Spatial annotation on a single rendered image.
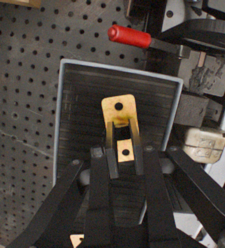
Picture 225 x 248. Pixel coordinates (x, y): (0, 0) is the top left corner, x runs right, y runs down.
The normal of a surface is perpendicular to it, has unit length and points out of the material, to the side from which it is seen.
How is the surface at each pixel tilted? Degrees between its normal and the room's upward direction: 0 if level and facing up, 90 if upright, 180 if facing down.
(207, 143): 0
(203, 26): 47
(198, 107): 4
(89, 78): 0
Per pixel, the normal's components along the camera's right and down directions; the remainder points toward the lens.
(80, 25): -0.02, 0.34
